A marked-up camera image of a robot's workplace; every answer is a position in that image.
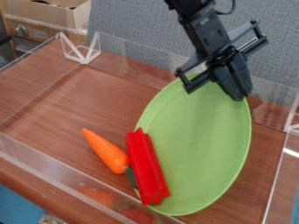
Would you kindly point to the wooden shelf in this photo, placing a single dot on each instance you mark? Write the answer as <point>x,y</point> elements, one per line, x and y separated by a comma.
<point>31,32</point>

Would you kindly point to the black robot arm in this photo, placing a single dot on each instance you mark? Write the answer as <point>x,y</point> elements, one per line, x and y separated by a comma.
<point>194,11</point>

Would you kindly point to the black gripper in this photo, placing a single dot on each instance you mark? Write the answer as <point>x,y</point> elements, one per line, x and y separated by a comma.
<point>220,58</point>

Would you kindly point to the clear acrylic tray wall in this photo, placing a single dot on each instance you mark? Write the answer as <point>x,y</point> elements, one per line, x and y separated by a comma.
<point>47,163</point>

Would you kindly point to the red plastic block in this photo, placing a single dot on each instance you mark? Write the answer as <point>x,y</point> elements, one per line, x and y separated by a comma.
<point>147,170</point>

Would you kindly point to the cardboard box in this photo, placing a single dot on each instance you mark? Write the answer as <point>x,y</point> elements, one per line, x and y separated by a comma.
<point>66,13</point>

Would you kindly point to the green plastic plate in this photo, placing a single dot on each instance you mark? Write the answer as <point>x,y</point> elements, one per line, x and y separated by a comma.
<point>200,133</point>

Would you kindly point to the orange toy carrot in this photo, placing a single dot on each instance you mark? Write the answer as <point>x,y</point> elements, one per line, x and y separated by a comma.
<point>111,154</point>

